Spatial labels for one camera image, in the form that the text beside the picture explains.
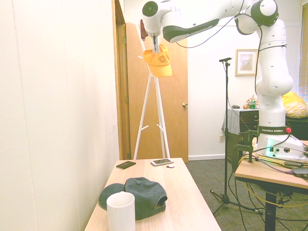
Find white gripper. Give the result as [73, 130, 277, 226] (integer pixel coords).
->
[146, 30, 161, 53]

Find yellow smiley baseball cap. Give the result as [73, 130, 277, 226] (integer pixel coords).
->
[143, 43, 173, 78]

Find dark blue denim cap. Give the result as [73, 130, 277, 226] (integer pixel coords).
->
[99, 177, 168, 221]

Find white wooden coat rack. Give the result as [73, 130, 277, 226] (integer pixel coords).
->
[131, 9, 171, 160]

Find brown wooden door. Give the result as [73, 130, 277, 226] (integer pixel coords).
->
[125, 21, 189, 163]

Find grey cloth on dresser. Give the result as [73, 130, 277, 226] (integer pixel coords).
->
[221, 108, 241, 133]

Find flower decoration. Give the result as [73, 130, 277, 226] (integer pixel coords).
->
[246, 93, 258, 106]

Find white smartphone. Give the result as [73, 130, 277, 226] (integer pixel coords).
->
[150, 158, 174, 167]

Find dark wooden dresser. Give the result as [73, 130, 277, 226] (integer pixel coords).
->
[228, 108, 260, 164]

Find black tripod stand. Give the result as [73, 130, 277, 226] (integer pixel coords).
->
[209, 61, 263, 216]

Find black card wallet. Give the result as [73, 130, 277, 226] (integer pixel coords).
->
[116, 161, 137, 170]

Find black table clamp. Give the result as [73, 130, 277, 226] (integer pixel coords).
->
[232, 129, 256, 173]

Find window blinds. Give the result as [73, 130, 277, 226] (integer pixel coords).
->
[299, 16, 308, 97]

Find yellow bag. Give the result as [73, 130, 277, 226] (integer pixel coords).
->
[281, 91, 308, 119]

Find dark cabinet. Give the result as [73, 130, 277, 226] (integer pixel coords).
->
[285, 116, 308, 141]

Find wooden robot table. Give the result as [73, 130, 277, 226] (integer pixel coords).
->
[234, 139, 308, 231]

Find white cylindrical mug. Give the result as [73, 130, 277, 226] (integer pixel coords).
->
[106, 192, 136, 231]

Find grey box device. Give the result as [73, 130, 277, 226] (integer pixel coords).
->
[293, 167, 308, 178]

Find wooden door frame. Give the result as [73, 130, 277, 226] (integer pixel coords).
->
[112, 0, 132, 161]

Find framed wall picture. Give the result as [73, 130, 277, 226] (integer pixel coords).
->
[235, 49, 259, 77]

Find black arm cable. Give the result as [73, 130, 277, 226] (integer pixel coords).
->
[175, 13, 288, 97]

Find purple cable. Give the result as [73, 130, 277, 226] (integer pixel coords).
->
[252, 156, 296, 174]

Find yellow cable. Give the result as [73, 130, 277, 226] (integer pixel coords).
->
[238, 154, 308, 208]

